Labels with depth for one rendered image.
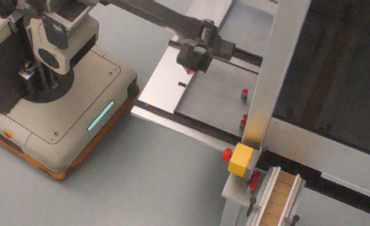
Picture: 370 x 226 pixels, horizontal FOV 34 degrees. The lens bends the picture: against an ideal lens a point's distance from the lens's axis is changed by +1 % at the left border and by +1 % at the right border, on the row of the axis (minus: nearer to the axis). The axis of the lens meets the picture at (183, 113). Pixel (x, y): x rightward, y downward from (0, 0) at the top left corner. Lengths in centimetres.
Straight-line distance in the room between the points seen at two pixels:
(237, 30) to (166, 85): 36
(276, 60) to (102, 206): 157
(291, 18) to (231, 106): 78
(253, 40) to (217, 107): 33
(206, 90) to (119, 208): 95
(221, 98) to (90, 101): 88
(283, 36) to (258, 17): 92
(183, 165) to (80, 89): 62
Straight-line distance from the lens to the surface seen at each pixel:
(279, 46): 149
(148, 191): 292
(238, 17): 236
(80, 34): 240
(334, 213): 213
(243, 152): 187
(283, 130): 178
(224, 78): 218
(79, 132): 278
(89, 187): 295
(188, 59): 185
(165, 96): 213
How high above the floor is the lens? 268
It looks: 59 degrees down
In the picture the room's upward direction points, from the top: 5 degrees clockwise
